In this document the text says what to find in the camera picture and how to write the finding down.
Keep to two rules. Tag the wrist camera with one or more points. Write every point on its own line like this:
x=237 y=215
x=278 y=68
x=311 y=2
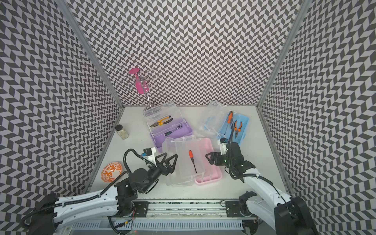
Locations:
x=149 y=155
x=223 y=146

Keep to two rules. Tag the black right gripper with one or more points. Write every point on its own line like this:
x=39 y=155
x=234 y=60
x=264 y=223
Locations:
x=213 y=155

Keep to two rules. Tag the pink glass on rack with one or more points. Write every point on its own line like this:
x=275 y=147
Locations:
x=140 y=84

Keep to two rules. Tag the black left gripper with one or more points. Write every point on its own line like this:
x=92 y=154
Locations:
x=170 y=169

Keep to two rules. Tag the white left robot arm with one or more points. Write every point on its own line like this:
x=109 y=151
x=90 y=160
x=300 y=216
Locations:
x=53 y=211

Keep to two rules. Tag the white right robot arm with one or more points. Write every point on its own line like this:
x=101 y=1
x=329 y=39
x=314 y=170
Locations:
x=287 y=215

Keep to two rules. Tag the yellow black pliers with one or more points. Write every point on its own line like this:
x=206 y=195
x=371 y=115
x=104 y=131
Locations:
x=161 y=122

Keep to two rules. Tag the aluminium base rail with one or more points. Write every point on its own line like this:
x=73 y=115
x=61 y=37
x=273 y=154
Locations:
x=168 y=215

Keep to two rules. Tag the orange patterned plate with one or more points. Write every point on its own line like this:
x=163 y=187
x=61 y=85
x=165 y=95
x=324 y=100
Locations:
x=111 y=172

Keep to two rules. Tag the purple toolbox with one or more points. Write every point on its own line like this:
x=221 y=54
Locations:
x=157 y=133

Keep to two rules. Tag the orange handled screwdriver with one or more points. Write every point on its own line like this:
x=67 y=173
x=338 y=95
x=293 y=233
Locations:
x=229 y=121

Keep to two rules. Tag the orange handled pliers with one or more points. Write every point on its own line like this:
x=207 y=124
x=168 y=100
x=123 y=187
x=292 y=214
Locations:
x=237 y=128

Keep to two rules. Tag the glass jar black lid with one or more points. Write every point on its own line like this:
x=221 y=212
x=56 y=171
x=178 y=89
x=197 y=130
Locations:
x=121 y=132

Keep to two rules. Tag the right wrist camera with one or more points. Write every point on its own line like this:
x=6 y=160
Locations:
x=223 y=146

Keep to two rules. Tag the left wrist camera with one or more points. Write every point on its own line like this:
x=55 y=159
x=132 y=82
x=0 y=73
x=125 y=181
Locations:
x=149 y=155

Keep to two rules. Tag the silver ratchet wrench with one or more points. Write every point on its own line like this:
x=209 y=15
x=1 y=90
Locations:
x=171 y=131

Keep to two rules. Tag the blue toolbox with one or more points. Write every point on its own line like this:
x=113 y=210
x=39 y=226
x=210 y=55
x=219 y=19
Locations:
x=217 y=120

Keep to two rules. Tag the red handled screwdriver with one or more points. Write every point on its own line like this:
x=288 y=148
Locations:
x=192 y=160

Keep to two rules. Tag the pink toolbox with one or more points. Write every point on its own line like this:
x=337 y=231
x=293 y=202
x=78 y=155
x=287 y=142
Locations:
x=192 y=166

